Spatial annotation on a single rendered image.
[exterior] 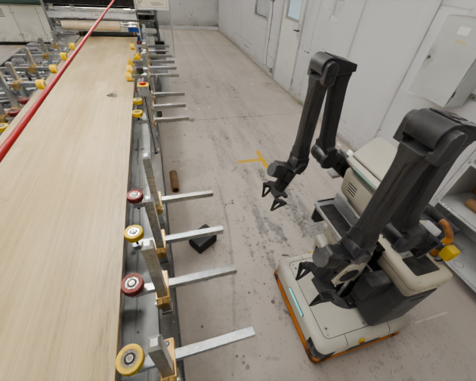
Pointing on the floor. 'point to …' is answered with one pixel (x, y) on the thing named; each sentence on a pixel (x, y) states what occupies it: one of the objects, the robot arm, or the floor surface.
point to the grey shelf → (471, 221)
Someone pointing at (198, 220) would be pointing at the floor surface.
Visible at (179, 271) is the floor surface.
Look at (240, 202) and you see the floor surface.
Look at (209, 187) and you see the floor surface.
